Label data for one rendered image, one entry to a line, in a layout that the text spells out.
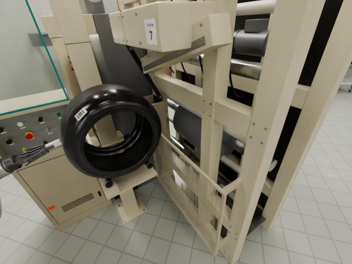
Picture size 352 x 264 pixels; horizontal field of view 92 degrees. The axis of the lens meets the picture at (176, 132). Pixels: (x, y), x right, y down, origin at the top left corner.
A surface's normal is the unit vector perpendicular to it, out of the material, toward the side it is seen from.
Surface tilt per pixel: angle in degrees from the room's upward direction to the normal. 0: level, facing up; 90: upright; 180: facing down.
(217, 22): 72
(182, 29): 90
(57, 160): 90
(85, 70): 90
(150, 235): 0
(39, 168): 90
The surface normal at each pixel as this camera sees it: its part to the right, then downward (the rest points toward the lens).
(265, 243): -0.05, -0.84
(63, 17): 0.54, 0.43
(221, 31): 0.50, 0.15
